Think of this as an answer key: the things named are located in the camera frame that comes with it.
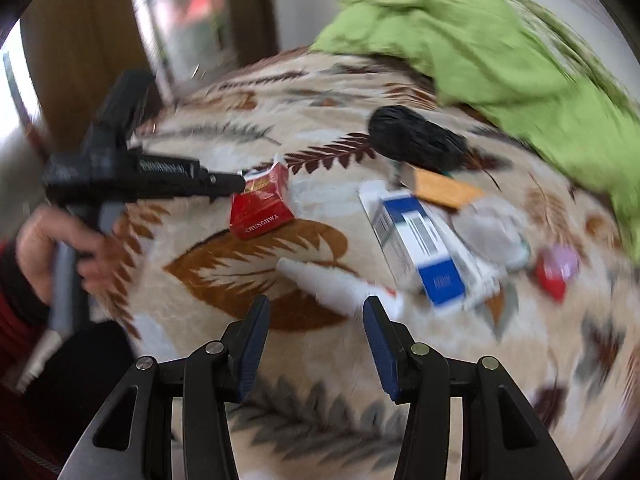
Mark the black plastic bag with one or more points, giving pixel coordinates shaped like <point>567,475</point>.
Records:
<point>415,137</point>

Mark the teal tissue packet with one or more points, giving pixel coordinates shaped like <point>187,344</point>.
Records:
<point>490,232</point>

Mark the pink and red wrapper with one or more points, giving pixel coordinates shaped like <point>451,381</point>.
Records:
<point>557,270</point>

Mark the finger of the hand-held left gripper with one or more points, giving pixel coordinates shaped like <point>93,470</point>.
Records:
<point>220,181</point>

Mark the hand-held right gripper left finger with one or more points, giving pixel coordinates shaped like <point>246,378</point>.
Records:
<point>252,345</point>

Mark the red cigarette pack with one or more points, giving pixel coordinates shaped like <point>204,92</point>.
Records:
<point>260,210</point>

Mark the orange medicine box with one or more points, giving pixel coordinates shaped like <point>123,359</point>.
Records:
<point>445,191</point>

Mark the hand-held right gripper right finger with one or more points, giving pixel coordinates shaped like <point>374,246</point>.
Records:
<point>380,350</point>

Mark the person's left hand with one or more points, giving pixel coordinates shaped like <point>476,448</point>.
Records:
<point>45,240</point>

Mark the wooden door frame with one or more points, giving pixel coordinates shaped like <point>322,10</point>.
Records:
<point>85,45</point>

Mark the green quilt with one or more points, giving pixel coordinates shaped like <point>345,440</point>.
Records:
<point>475,50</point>

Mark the person's left forearm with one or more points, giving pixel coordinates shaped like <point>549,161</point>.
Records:
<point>15,290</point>

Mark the stained glass door panel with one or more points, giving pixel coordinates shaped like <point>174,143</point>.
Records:
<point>185,15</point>

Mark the leaf print blanket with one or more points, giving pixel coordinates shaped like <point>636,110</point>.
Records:
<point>210,240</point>

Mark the blue and white carton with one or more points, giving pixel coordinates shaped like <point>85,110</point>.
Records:
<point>425,245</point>

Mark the person's dark clothing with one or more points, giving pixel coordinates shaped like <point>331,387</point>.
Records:
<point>70,375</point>

